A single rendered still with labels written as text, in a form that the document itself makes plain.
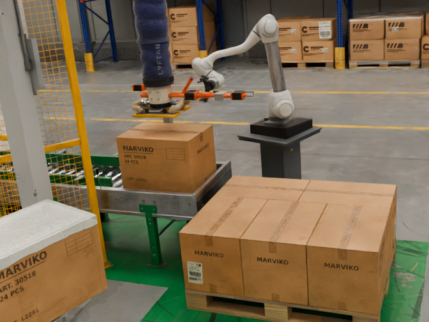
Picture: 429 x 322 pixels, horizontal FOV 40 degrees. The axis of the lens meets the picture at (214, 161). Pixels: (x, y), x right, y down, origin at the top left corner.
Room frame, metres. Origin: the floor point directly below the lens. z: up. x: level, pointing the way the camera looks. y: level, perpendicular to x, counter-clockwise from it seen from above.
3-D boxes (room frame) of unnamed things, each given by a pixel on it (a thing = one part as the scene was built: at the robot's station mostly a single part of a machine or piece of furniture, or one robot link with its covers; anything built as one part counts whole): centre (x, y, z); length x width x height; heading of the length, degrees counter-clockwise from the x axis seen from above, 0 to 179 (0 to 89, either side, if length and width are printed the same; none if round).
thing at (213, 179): (4.11, 0.02, 0.58); 0.70 x 0.03 x 0.06; 157
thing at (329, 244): (3.56, -0.49, 0.34); 1.20 x 1.00 x 0.40; 67
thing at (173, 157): (4.23, 0.35, 0.75); 0.60 x 0.40 x 0.40; 64
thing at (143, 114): (4.17, 0.39, 1.11); 0.34 x 0.10 x 0.05; 68
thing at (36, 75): (3.56, 1.07, 1.62); 0.20 x 0.05 x 0.30; 67
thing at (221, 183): (4.11, 0.02, 0.47); 0.70 x 0.03 x 0.15; 157
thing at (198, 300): (3.56, -0.49, 0.07); 1.20 x 1.00 x 0.14; 67
